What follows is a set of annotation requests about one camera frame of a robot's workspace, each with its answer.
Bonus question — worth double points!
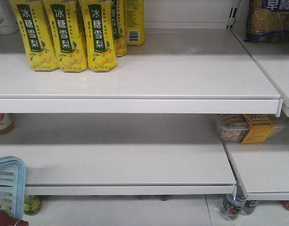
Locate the red aluminium coke bottle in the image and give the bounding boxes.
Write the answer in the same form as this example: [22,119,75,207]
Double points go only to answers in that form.
[0,210,29,226]

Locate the clear tray cookie pack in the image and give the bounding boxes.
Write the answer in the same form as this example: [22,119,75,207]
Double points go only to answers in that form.
[212,114,289,144]

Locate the white store shelving unit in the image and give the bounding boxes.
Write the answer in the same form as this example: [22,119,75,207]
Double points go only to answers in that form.
[0,0,289,226]

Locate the clear water bottle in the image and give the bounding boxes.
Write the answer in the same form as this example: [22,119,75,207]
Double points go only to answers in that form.
[240,200,260,216]
[220,193,246,221]

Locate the white pink yoghurt bottle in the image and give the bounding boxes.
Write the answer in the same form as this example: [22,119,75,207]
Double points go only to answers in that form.
[0,0,19,35]

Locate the light blue plastic basket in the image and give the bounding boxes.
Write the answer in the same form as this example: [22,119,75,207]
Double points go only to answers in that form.
[0,156,26,219]

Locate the yellow pear drink bottle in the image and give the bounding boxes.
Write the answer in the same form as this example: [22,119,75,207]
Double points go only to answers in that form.
[79,0,118,73]
[43,0,88,73]
[9,0,58,72]
[111,0,127,57]
[124,0,145,46]

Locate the yellow lemon tea bottle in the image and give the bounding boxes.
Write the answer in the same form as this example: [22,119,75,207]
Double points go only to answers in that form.
[24,195,42,216]

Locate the breakfast biscuit packet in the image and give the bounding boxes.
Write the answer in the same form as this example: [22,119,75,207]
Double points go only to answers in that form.
[246,0,289,42]

